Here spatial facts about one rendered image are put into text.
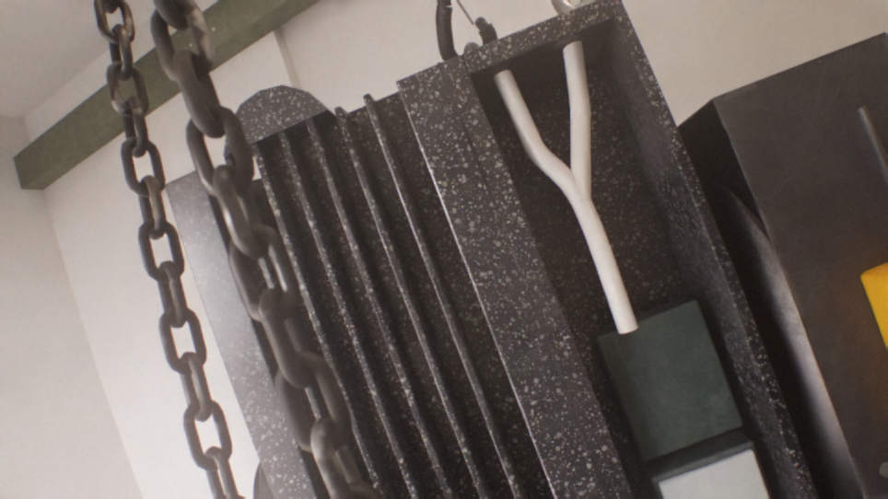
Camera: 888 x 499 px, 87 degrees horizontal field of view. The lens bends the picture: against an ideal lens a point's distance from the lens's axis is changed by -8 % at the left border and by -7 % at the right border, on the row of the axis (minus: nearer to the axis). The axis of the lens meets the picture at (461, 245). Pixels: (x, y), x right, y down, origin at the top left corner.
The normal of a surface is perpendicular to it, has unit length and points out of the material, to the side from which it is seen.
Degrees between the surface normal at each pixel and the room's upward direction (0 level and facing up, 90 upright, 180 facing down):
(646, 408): 90
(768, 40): 90
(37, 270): 90
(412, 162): 90
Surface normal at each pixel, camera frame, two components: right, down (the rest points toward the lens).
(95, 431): 0.88, -0.36
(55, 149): -0.30, 0.05
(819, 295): -0.11, -0.03
